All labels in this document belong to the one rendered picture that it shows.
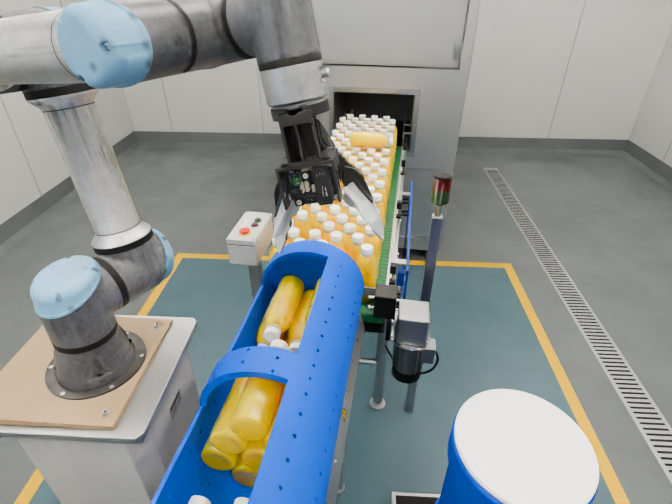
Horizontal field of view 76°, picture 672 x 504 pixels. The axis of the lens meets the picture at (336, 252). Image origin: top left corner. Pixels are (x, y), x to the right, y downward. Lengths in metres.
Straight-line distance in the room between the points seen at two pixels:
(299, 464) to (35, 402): 0.53
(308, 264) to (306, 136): 0.72
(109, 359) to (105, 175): 0.36
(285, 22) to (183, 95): 5.25
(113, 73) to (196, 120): 5.31
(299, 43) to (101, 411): 0.74
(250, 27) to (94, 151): 0.46
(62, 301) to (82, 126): 0.31
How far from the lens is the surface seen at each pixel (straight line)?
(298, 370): 0.84
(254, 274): 1.62
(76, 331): 0.92
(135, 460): 1.02
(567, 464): 1.04
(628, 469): 2.49
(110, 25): 0.48
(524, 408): 1.09
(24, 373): 1.10
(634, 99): 6.18
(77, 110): 0.89
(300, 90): 0.51
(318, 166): 0.51
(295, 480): 0.75
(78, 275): 0.90
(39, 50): 0.59
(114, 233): 0.94
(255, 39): 0.53
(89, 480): 1.13
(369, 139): 2.16
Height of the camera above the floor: 1.85
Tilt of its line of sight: 33 degrees down
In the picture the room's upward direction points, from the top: straight up
